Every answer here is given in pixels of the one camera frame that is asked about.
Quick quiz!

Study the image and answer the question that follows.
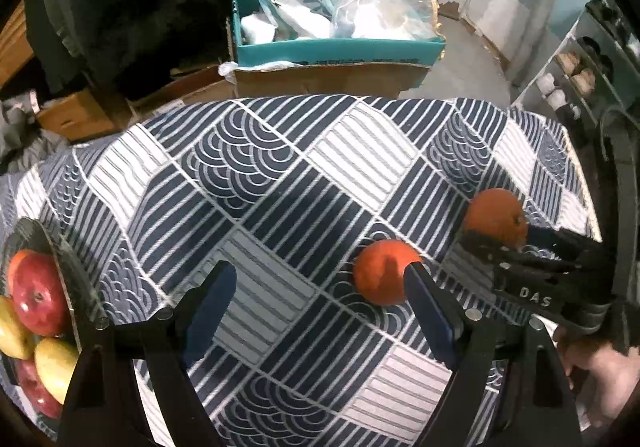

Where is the bright red apple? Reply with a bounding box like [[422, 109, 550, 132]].
[[7, 249, 72, 338]]

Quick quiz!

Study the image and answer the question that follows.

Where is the wooden box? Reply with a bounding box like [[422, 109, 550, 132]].
[[35, 87, 121, 143]]

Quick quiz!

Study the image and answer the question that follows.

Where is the teal box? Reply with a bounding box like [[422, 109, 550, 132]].
[[230, 0, 447, 71]]

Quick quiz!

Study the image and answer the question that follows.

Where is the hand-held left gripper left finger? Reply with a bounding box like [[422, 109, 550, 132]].
[[57, 260, 237, 447]]

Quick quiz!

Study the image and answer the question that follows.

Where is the yellow apple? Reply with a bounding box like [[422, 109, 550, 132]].
[[0, 297, 37, 361], [34, 337, 81, 406]]

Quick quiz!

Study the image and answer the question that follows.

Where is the white shoe rack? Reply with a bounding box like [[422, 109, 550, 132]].
[[510, 0, 640, 148]]

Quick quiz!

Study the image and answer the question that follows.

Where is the large flat cardboard box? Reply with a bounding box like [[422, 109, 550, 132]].
[[220, 60, 434, 99]]

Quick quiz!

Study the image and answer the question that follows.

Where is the small white bag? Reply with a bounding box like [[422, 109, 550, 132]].
[[240, 12, 279, 46]]

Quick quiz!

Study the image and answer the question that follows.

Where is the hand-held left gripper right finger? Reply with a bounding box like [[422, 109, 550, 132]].
[[403, 261, 584, 447]]

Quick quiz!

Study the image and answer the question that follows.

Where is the louvred wooden cabinet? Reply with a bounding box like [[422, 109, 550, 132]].
[[0, 0, 36, 83]]

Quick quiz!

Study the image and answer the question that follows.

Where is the clear plastic bag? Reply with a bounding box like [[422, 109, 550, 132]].
[[330, 0, 441, 41]]

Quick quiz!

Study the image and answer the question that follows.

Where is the blue white patterned tablecloth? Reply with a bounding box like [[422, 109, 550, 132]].
[[0, 96, 604, 447]]

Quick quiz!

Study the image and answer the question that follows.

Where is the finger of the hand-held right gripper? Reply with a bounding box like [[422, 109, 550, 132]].
[[459, 230, 532, 278], [521, 225, 614, 269]]

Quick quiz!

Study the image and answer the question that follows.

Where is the person's right hand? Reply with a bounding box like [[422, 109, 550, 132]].
[[552, 326, 640, 421]]

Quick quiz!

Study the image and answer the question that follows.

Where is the green glass plate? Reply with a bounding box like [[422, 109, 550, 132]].
[[0, 217, 109, 443]]

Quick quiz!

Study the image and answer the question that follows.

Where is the black hanging clothing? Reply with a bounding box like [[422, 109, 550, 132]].
[[22, 0, 256, 98]]

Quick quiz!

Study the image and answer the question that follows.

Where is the orange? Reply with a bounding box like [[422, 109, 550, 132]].
[[462, 188, 530, 251], [353, 239, 425, 307]]

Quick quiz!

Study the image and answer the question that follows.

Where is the grey crumpled cloth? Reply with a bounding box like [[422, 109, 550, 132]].
[[0, 90, 71, 173]]

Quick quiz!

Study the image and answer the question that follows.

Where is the dark red apple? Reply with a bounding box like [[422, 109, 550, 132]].
[[15, 358, 64, 421]]

